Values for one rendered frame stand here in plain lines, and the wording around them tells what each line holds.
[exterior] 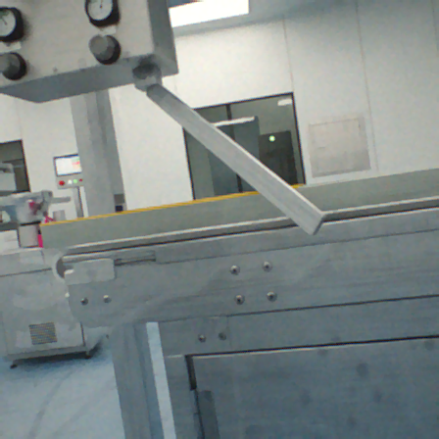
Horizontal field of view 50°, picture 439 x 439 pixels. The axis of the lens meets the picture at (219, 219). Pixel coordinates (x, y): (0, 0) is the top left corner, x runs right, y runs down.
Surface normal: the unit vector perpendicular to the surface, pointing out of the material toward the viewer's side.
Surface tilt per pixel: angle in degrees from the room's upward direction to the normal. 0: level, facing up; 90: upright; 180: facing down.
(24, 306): 90
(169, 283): 90
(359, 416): 90
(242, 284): 90
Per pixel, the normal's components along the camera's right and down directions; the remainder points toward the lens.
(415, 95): -0.08, 0.07
